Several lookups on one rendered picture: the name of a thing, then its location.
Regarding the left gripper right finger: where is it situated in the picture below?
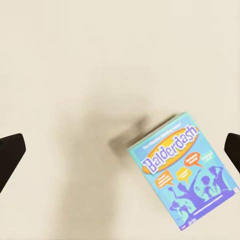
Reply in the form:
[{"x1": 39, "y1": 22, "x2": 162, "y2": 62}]
[{"x1": 224, "y1": 133, "x2": 240, "y2": 173}]

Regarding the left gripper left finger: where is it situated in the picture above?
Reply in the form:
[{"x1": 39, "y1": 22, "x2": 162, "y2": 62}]
[{"x1": 0, "y1": 133, "x2": 26, "y2": 193}]

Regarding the board game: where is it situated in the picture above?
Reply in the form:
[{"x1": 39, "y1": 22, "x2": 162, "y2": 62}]
[{"x1": 127, "y1": 111, "x2": 240, "y2": 231}]

